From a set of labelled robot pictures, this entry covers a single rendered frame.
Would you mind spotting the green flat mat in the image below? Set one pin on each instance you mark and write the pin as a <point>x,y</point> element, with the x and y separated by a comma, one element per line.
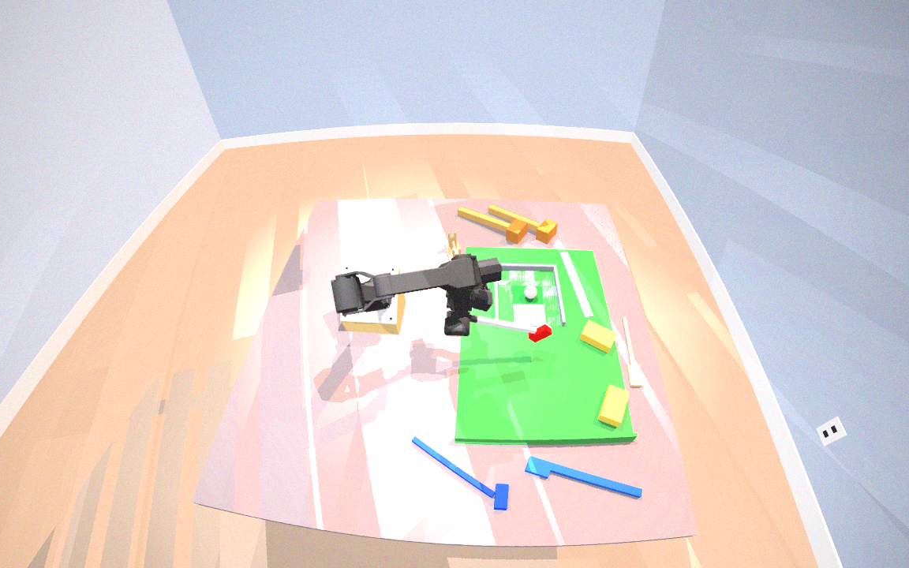
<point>510,385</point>

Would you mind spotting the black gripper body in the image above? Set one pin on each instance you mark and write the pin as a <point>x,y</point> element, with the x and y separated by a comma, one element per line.
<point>457,325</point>

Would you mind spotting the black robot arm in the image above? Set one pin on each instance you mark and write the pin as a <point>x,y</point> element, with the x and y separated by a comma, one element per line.
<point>464,272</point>

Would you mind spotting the white flat strip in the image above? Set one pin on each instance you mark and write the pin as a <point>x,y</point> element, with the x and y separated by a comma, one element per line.
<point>576,284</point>

